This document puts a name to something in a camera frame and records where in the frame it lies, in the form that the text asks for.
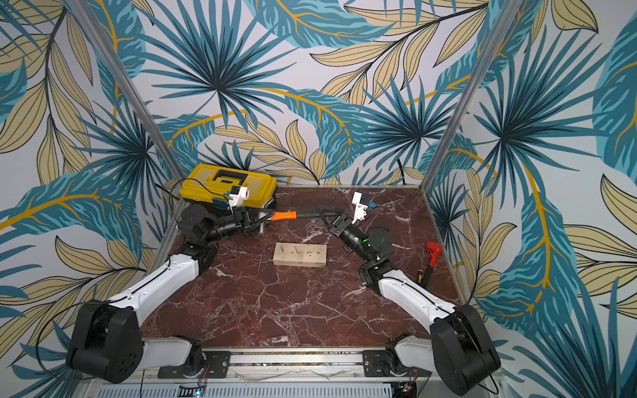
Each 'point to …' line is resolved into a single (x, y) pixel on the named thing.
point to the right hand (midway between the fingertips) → (317, 209)
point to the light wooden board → (300, 254)
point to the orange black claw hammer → (284, 215)
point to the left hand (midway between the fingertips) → (272, 218)
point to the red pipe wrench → (434, 257)
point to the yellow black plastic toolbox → (205, 182)
